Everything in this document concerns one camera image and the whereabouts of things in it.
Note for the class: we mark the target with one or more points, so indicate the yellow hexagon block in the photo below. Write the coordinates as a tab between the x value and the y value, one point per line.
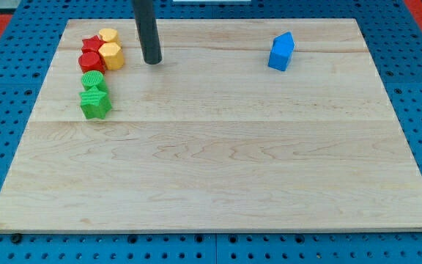
112	56

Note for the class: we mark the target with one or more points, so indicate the light wooden board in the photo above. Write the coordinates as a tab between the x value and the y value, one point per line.
214	140

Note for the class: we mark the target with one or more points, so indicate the blue pentagon block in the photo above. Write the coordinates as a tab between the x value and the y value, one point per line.
281	51

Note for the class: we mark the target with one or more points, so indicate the green star block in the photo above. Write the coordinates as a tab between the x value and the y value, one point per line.
95	103

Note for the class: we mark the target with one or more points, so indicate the green cylinder block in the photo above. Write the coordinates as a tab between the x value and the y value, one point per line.
94	78

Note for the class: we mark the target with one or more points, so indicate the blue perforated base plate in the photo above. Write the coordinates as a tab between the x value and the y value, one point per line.
27	46

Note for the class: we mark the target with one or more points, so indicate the red cylinder block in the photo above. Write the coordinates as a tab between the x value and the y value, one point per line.
90	61

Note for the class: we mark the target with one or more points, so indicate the red star block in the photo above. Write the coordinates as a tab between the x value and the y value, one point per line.
91	44

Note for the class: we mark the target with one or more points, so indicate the yellow round block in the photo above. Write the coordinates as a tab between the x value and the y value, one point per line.
109	35

